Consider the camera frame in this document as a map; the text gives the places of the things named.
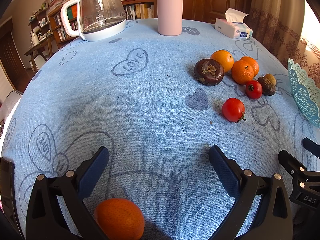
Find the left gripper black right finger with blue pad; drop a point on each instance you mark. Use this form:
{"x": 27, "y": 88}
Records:
{"x": 272, "y": 219}

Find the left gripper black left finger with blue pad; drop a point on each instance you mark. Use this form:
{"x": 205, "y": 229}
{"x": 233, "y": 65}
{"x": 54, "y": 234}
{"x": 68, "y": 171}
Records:
{"x": 45, "y": 219}

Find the dark brown passion fruit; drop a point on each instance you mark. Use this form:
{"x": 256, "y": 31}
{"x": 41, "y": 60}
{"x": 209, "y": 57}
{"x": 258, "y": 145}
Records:
{"x": 268, "y": 87}

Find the large red tomato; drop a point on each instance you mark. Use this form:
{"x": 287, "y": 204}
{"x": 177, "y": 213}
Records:
{"x": 234, "y": 110}

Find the small red tomato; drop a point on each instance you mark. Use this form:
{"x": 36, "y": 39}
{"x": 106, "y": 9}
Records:
{"x": 254, "y": 89}

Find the mandarin orange with stem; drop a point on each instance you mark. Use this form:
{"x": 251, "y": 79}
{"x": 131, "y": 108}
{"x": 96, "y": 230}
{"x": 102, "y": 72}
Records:
{"x": 242, "y": 72}

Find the dark purple mangosteen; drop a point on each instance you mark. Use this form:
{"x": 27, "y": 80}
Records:
{"x": 209, "y": 72}

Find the large smooth orange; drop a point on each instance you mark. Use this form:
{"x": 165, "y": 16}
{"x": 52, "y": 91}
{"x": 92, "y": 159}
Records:
{"x": 224, "y": 58}

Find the green brown kiwi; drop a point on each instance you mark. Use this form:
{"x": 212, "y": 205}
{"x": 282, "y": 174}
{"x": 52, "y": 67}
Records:
{"x": 271, "y": 78}

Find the teal lattice fruit basket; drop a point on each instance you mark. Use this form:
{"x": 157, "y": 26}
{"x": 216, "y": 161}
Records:
{"x": 305, "y": 92}

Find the light blue love tablecloth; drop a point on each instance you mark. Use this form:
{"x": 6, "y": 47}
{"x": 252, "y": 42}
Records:
{"x": 136, "y": 94}

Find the patterned beige curtain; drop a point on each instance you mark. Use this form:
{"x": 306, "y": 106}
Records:
{"x": 288, "y": 29}

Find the wooden side desk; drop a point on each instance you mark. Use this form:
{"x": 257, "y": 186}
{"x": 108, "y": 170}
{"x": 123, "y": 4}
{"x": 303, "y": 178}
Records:
{"x": 39, "y": 49}

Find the white tissue pack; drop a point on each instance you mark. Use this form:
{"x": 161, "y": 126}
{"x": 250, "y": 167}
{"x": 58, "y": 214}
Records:
{"x": 233, "y": 25}

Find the pink thermos bottle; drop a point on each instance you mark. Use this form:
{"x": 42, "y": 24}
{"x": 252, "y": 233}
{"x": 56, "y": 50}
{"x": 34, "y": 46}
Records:
{"x": 169, "y": 14}

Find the wooden bookshelf with books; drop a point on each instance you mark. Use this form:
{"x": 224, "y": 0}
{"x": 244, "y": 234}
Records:
{"x": 48, "y": 19}

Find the glass kettle white handle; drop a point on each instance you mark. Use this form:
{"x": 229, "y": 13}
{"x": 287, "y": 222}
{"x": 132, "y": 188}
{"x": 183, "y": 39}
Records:
{"x": 97, "y": 19}

